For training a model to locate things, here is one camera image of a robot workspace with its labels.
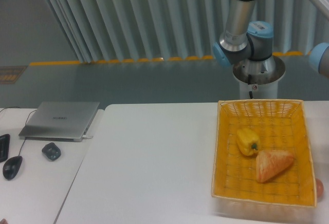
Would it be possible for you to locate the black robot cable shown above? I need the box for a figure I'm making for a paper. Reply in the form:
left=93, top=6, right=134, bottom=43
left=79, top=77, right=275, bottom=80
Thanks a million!
left=247, top=73, right=254, bottom=100

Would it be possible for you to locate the yellow bell pepper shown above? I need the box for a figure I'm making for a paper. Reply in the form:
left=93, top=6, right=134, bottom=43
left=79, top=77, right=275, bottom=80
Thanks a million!
left=236, top=128, right=260, bottom=156

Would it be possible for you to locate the orange-red round fruit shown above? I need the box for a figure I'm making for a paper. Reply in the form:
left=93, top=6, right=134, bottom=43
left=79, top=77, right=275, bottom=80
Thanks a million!
left=316, top=178, right=324, bottom=199

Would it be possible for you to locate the triangular bread piece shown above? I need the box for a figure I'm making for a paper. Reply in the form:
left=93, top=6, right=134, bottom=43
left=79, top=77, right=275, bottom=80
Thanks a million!
left=256, top=150, right=295, bottom=183

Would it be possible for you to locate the silver laptop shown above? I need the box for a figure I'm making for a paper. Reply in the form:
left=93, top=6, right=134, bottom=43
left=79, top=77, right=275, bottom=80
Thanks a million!
left=19, top=102, right=99, bottom=142

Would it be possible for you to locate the black computer mouse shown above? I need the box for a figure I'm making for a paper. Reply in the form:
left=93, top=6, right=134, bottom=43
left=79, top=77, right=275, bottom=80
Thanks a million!
left=3, top=156, right=23, bottom=180

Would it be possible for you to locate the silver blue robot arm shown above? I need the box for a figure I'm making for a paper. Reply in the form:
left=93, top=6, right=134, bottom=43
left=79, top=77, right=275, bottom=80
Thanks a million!
left=213, top=0, right=285, bottom=84

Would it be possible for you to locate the grey folding partition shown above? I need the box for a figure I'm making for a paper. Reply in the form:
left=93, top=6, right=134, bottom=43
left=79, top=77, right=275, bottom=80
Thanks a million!
left=47, top=0, right=328, bottom=63

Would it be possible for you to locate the black mouse cable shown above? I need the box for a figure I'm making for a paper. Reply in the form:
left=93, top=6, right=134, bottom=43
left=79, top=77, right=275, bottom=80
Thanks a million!
left=0, top=106, right=38, bottom=158

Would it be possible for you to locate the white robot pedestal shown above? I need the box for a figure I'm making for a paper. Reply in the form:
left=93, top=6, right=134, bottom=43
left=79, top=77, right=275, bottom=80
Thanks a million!
left=233, top=56, right=285, bottom=99

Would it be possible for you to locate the small black device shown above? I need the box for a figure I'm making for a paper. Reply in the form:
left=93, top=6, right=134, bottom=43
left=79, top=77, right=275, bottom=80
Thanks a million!
left=42, top=142, right=61, bottom=161

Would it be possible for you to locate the yellow woven basket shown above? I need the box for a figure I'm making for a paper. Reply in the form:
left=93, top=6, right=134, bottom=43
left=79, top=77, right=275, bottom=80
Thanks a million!
left=211, top=99, right=317, bottom=208

